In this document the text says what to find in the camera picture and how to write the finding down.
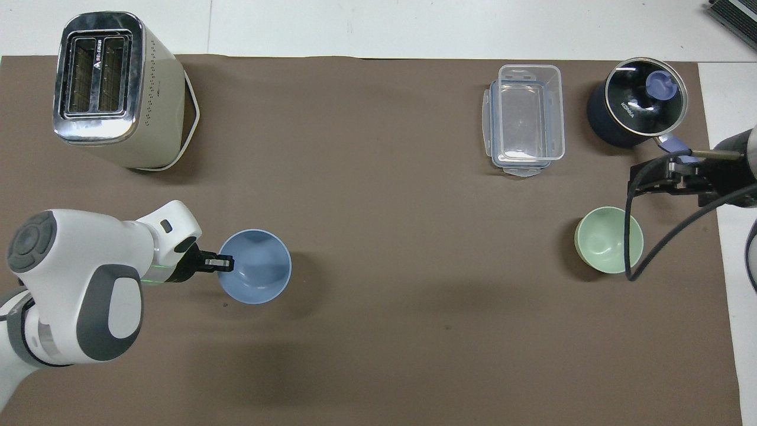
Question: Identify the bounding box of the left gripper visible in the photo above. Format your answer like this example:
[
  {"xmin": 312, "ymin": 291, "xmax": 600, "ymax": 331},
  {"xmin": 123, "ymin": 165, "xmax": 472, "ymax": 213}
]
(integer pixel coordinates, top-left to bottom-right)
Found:
[{"xmin": 174, "ymin": 244, "xmax": 206, "ymax": 282}]

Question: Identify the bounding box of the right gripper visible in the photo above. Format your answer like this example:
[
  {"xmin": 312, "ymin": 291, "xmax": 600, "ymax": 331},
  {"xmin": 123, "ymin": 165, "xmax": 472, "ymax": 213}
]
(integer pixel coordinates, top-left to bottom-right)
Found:
[{"xmin": 698, "ymin": 130, "xmax": 755, "ymax": 208}]

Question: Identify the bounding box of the blue bowl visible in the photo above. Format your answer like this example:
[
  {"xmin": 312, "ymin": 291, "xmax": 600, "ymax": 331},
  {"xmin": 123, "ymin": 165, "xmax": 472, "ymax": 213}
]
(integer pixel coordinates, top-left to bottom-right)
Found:
[{"xmin": 217, "ymin": 228, "xmax": 293, "ymax": 306}]

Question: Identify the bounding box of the green bowl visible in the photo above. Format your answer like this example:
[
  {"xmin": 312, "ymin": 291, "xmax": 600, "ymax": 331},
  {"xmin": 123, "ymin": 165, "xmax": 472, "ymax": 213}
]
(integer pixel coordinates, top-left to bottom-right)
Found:
[{"xmin": 573, "ymin": 205, "xmax": 645, "ymax": 275}]

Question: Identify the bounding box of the glass pot lid purple knob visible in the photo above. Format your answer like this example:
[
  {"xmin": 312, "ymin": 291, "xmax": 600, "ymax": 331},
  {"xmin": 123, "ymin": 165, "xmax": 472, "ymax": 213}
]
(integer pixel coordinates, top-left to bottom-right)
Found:
[{"xmin": 604, "ymin": 57, "xmax": 690, "ymax": 136}]

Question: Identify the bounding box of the cream and chrome toaster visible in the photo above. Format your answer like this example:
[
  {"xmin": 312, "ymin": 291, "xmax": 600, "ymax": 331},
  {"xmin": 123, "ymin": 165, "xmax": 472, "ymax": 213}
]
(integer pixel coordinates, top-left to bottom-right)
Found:
[{"xmin": 52, "ymin": 11, "xmax": 191, "ymax": 171}]

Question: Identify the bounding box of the clear plastic container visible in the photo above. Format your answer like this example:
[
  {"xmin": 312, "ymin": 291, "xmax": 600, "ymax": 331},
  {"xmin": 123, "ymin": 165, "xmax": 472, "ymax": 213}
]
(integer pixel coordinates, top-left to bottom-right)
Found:
[{"xmin": 494, "ymin": 64, "xmax": 566, "ymax": 163}]

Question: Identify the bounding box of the clear container lid blue seal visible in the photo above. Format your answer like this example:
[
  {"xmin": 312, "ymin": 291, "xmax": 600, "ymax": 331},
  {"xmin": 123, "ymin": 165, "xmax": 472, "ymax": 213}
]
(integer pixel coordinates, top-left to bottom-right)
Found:
[{"xmin": 481, "ymin": 79, "xmax": 555, "ymax": 178}]

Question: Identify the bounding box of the black cable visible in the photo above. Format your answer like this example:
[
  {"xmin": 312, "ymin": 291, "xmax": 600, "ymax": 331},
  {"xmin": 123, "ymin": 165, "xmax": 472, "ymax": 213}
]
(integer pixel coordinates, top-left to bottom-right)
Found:
[{"xmin": 625, "ymin": 150, "xmax": 757, "ymax": 282}]

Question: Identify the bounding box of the dark blue pot with handle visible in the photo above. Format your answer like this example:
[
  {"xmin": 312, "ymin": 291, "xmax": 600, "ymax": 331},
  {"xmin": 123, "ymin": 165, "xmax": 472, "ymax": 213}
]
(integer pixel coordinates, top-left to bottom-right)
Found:
[{"xmin": 586, "ymin": 57, "xmax": 743, "ymax": 164}]

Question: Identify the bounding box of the white toaster cord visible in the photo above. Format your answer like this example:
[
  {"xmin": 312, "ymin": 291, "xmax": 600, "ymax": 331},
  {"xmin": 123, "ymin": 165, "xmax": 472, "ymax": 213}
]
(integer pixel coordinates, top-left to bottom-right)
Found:
[{"xmin": 127, "ymin": 70, "xmax": 201, "ymax": 173}]

